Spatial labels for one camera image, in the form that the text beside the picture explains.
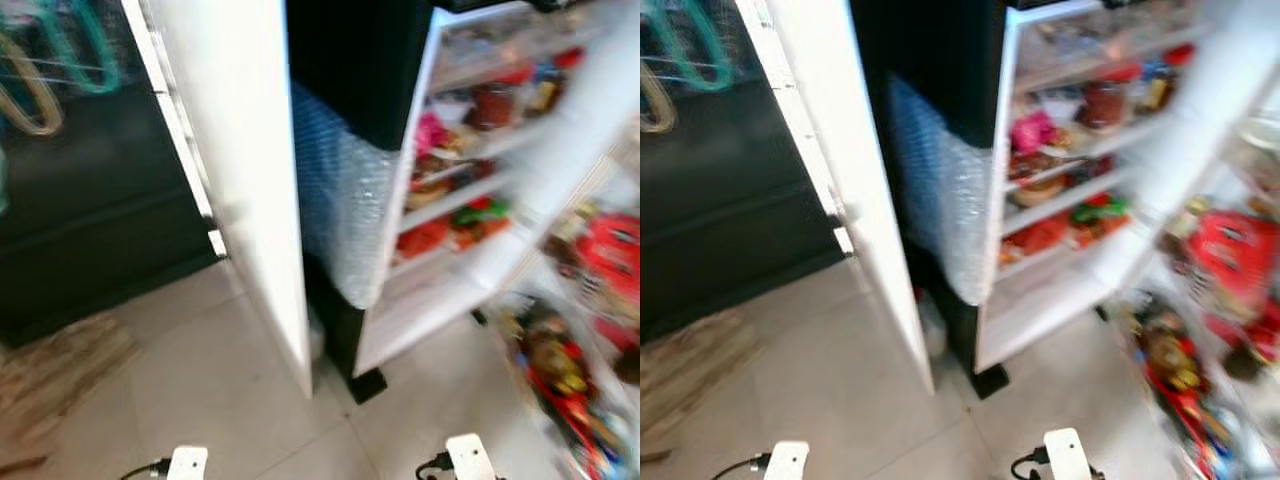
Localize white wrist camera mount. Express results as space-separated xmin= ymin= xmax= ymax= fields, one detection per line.
xmin=444 ymin=432 xmax=497 ymax=480
xmin=1042 ymin=427 xmax=1094 ymax=480
xmin=164 ymin=444 xmax=210 ymax=480
xmin=764 ymin=439 xmax=810 ymax=480

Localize green red snack packet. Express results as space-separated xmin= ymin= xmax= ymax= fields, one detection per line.
xmin=454 ymin=196 xmax=512 ymax=227
xmin=1074 ymin=192 xmax=1132 ymax=224

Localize red drink carton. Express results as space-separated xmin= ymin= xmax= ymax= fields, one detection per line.
xmin=574 ymin=209 xmax=641 ymax=302
xmin=1189 ymin=209 xmax=1280 ymax=302

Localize tan plastic clothes hanger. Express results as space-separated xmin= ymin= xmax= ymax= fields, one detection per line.
xmin=640 ymin=63 xmax=677 ymax=135
xmin=0 ymin=33 xmax=64 ymax=138

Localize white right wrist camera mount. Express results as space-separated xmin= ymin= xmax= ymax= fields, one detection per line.
xmin=1042 ymin=427 xmax=1094 ymax=480
xmin=444 ymin=432 xmax=497 ymax=480

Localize red orange snack packet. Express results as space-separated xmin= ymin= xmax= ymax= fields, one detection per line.
xmin=397 ymin=217 xmax=452 ymax=257
xmin=1002 ymin=214 xmax=1067 ymax=257

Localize white fridge door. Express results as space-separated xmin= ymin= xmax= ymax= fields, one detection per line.
xmin=478 ymin=0 xmax=641 ymax=480
xmin=1098 ymin=0 xmax=1280 ymax=480

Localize clear bubble wrap sheet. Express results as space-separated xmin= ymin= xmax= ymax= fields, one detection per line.
xmin=292 ymin=79 xmax=402 ymax=310
xmin=887 ymin=74 xmax=997 ymax=307

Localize white door panel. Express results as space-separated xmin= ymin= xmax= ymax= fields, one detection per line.
xmin=121 ymin=0 xmax=314 ymax=400
xmin=734 ymin=0 xmax=937 ymax=395

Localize red lid jar of chili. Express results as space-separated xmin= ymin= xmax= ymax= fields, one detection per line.
xmin=1082 ymin=64 xmax=1132 ymax=132
xmin=469 ymin=69 xmax=517 ymax=132

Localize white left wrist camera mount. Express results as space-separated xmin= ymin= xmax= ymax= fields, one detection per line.
xmin=164 ymin=444 xmax=210 ymax=480
xmin=764 ymin=439 xmax=810 ymax=480

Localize white fridge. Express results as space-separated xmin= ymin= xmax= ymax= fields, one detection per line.
xmin=849 ymin=0 xmax=1280 ymax=402
xmin=286 ymin=0 xmax=641 ymax=407

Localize pink white food packets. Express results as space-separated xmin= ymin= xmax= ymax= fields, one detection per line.
xmin=414 ymin=111 xmax=452 ymax=157
xmin=1009 ymin=109 xmax=1057 ymax=157

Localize green plastic clothes hanger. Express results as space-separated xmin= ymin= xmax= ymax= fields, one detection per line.
xmin=644 ymin=0 xmax=737 ymax=94
xmin=38 ymin=0 xmax=127 ymax=97

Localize brown patterned doormat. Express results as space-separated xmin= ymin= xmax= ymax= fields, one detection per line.
xmin=640 ymin=309 xmax=762 ymax=467
xmin=0 ymin=311 xmax=140 ymax=473

